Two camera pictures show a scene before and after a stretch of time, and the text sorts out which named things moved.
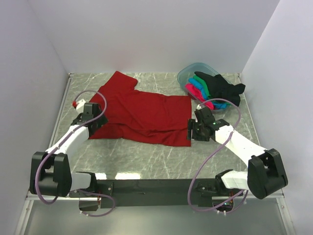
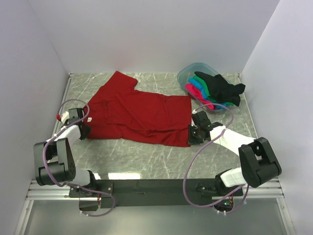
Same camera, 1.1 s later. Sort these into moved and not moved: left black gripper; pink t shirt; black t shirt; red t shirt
Moved: left black gripper
Not moved: pink t shirt; black t shirt; red t shirt
